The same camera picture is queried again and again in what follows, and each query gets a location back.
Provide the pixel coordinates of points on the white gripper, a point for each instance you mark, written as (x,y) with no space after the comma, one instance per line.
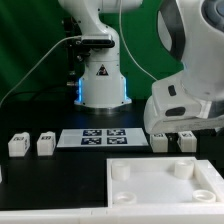
(155,124)

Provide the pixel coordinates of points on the white square table top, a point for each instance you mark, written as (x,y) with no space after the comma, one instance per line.
(162,180)

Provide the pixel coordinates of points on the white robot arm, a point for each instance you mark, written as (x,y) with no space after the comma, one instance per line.
(192,31)

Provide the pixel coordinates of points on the white marker sheet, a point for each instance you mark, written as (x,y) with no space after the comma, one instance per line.
(110,137)

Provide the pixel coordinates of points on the white front fence bar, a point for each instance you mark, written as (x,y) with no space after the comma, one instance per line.
(194,213)

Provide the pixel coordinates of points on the white block left edge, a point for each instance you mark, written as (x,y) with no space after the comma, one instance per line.
(0,174)

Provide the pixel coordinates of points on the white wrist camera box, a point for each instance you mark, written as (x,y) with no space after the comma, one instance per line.
(170,100)

